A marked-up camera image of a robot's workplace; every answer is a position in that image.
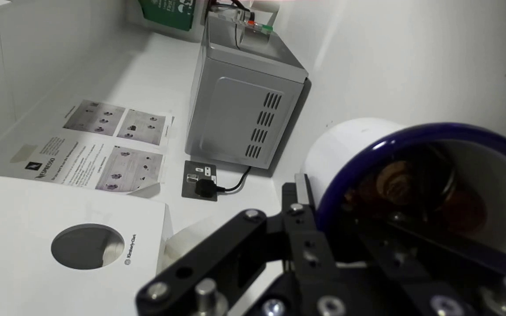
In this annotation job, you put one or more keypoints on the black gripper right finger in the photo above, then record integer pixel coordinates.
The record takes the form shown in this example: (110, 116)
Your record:
(422, 263)

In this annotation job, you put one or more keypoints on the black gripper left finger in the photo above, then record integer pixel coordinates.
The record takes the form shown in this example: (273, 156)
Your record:
(299, 234)

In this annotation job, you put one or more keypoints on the brown coins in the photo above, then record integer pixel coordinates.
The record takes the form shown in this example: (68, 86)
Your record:
(400, 181)

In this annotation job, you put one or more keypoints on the white mug with blue rim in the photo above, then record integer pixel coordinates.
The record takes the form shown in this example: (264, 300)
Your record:
(500, 193)

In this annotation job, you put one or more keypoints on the silver microwave oven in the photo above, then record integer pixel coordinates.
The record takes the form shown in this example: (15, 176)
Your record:
(236, 111)

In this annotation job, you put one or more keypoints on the green block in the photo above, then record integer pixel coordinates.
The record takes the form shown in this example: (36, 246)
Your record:
(266, 26)

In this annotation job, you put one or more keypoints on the red block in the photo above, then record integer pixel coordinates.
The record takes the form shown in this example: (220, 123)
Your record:
(250, 21)

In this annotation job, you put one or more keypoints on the white text notice sheet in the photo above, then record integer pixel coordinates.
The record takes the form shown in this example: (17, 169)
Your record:
(66, 160)

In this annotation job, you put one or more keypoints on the green first aid box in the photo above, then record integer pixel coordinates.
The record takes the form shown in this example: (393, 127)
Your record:
(168, 14)

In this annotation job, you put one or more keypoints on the white paper towel dispenser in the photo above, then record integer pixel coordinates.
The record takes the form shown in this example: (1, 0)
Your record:
(31, 256)

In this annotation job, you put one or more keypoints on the dark wall socket with plug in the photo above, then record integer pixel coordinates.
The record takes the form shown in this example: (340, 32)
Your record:
(201, 181)

